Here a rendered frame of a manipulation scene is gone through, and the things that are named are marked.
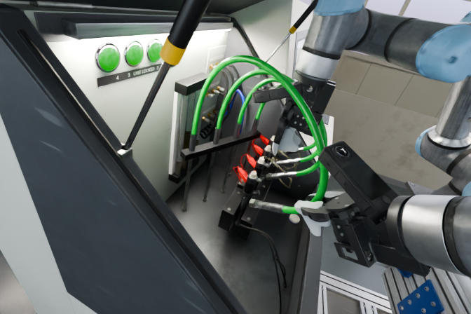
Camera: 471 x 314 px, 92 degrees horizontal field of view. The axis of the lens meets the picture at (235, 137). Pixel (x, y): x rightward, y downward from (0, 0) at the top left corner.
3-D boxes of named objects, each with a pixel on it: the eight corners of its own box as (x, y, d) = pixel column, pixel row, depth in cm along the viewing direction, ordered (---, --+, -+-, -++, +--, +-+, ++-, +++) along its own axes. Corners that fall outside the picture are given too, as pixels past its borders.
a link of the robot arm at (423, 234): (431, 215, 21) (470, 181, 24) (384, 210, 25) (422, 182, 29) (465, 294, 21) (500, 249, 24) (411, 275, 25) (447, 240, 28)
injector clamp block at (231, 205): (241, 254, 73) (253, 224, 65) (214, 240, 75) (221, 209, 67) (268, 189, 101) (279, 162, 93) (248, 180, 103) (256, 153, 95)
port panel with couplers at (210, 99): (205, 134, 87) (218, 51, 71) (197, 131, 88) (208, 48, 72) (219, 122, 98) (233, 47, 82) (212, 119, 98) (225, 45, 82)
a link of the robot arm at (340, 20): (383, -4, 37) (344, -18, 34) (352, 62, 43) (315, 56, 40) (350, -8, 44) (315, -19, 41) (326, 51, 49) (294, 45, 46)
